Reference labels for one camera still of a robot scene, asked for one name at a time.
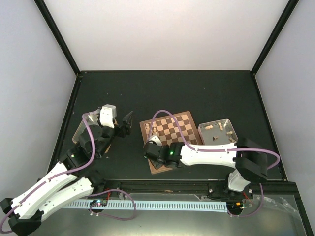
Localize black frame post left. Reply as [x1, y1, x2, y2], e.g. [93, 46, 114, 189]
[34, 0, 80, 76]

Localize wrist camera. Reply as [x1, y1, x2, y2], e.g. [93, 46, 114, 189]
[99, 104, 117, 128]
[147, 135, 162, 146]

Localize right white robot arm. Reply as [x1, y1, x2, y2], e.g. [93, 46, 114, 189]
[144, 136, 267, 198]

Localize white slotted cable duct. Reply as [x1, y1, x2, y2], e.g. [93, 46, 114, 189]
[64, 199, 227, 213]

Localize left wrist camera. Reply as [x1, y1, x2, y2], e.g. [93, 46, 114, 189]
[99, 104, 117, 128]

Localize wooden chess board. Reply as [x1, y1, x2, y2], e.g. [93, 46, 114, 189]
[139, 111, 205, 175]

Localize right controller board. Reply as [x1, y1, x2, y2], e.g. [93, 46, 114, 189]
[226, 202, 252, 210]

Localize gold metal tray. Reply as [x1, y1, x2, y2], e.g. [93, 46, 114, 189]
[72, 110, 115, 157]

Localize controller board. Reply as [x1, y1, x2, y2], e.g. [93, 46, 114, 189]
[90, 199, 107, 207]
[226, 202, 252, 210]

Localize left controller board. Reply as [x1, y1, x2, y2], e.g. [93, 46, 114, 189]
[90, 199, 107, 207]

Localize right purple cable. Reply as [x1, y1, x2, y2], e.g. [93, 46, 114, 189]
[146, 110, 280, 218]

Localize black frame post right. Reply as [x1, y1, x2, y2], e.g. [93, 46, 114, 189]
[251, 0, 299, 76]

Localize black frame post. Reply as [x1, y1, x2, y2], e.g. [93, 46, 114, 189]
[251, 0, 299, 76]
[34, 0, 80, 76]

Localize black front rail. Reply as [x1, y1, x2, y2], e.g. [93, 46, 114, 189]
[93, 179, 299, 199]

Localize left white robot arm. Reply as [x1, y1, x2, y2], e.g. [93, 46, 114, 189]
[0, 105, 133, 236]

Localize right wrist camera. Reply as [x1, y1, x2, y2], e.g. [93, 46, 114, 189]
[147, 135, 162, 146]

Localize pink metal tray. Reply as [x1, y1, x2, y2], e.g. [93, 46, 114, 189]
[198, 118, 238, 145]

